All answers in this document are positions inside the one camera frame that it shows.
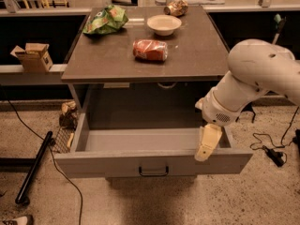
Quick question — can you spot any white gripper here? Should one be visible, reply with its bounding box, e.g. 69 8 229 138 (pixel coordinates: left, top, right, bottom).
194 87 238 161

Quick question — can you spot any grey top drawer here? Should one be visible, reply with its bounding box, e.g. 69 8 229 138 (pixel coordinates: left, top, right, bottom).
55 113 252 178

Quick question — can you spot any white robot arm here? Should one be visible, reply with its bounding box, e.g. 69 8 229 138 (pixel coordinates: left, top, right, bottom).
195 39 300 161

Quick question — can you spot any grey drawer cabinet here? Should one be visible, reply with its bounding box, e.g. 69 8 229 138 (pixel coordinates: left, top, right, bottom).
61 5 241 182

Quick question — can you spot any open cardboard box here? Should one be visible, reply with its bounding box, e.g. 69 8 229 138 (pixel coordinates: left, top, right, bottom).
10 43 53 73

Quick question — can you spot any red soda can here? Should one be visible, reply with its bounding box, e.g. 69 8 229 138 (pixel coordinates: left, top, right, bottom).
133 39 168 61

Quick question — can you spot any white paper bowl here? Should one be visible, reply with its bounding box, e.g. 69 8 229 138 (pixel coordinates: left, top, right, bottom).
147 15 182 37

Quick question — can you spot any crushed brown can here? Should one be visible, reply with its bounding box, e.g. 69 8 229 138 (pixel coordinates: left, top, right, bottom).
164 0 188 17

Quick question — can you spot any crumpled brown paper bag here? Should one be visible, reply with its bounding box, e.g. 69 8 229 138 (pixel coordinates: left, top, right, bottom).
59 101 77 129

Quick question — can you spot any green chip bag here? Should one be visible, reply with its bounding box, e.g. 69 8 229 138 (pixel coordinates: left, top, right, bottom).
83 5 128 35

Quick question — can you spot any black table leg bar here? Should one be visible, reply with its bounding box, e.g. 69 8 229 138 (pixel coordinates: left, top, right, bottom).
15 131 53 205

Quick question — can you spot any white sneaker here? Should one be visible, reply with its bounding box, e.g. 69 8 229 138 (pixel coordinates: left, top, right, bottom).
3 215 34 225

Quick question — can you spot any wire basket with items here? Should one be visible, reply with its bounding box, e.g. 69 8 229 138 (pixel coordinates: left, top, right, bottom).
52 128 75 154

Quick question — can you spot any black floor cable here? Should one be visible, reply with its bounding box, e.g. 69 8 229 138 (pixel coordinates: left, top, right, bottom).
0 87 84 225

